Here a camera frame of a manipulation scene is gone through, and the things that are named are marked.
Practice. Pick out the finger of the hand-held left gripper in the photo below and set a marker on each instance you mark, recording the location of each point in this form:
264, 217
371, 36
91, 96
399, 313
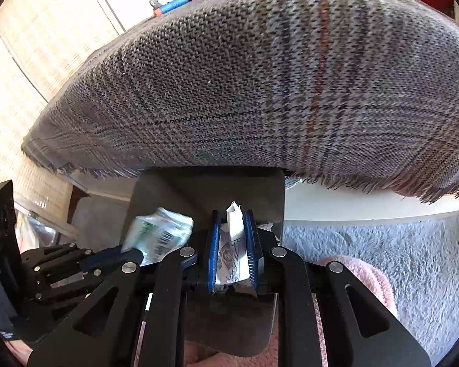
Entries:
99, 260
69, 288

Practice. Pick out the clear plastic bag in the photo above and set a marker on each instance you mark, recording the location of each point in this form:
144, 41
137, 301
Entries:
42, 225

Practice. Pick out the printed white paper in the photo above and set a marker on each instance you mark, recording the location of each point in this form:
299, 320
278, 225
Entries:
231, 260

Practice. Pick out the white table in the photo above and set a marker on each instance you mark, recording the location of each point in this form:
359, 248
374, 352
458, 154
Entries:
367, 206

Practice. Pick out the dark grey trash bin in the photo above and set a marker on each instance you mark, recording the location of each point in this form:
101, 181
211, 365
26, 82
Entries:
199, 191

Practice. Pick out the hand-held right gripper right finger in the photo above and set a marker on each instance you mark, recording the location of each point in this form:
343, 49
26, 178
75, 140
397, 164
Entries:
251, 252

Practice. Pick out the grey shaggy rug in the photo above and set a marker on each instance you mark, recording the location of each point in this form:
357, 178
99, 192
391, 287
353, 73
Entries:
405, 260

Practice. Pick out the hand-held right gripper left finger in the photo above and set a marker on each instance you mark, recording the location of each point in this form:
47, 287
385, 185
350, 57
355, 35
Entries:
213, 252

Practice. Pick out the bamboo folding screen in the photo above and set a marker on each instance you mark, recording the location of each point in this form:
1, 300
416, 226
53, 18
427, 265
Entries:
42, 46

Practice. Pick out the green white plastic wrapper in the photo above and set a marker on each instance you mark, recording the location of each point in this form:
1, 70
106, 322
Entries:
157, 233

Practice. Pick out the brown plaid blanket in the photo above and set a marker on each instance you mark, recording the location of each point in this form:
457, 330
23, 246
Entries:
252, 84

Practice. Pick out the orange blue foam toy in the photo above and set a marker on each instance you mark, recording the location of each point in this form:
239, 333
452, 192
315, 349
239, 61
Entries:
176, 5

